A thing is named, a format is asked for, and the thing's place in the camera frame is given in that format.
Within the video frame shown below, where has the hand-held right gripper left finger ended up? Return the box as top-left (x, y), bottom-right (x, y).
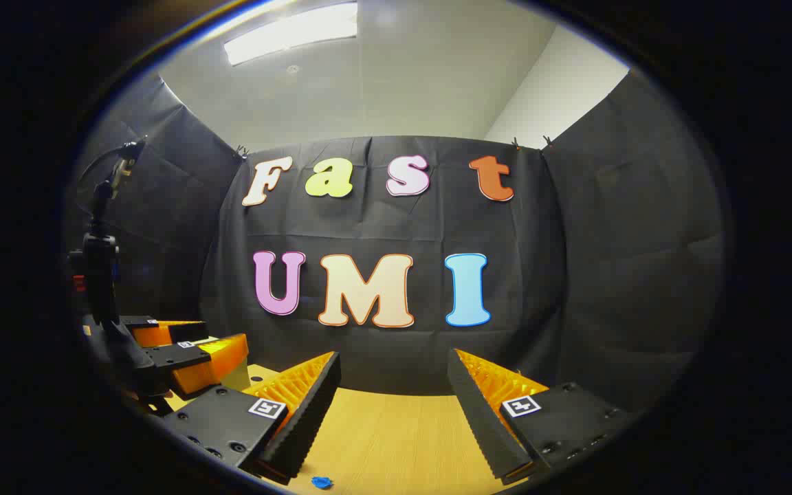
top-left (161, 351), bottom-right (342, 486)

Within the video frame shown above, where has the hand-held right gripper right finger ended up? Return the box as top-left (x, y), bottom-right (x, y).
top-left (446, 348), bottom-right (636, 486)

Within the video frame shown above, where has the pale green desktop garbage bin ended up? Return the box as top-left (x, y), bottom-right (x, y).
top-left (219, 360), bottom-right (252, 394)

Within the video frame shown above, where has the wooden desktop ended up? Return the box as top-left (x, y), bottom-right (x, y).
top-left (162, 364), bottom-right (541, 495)

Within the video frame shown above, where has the black backdrop cloth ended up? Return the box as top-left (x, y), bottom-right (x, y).
top-left (66, 69), bottom-right (727, 413)

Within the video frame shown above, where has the ceiling light panel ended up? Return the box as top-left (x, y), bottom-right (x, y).
top-left (223, 2), bottom-right (359, 67)

